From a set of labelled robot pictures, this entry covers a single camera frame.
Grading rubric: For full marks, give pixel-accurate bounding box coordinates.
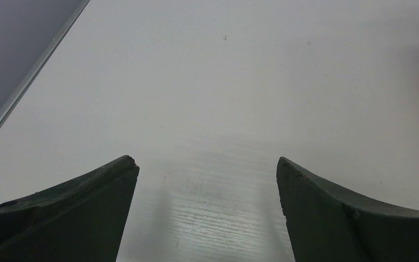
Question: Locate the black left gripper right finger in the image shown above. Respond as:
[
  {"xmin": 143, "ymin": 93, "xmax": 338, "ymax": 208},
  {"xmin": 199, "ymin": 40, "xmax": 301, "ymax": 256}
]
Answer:
[{"xmin": 276, "ymin": 157, "xmax": 419, "ymax": 261}]

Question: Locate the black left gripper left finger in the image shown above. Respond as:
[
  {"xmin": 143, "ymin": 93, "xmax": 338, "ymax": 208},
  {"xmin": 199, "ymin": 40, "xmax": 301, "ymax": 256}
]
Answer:
[{"xmin": 0, "ymin": 156, "xmax": 140, "ymax": 261}]

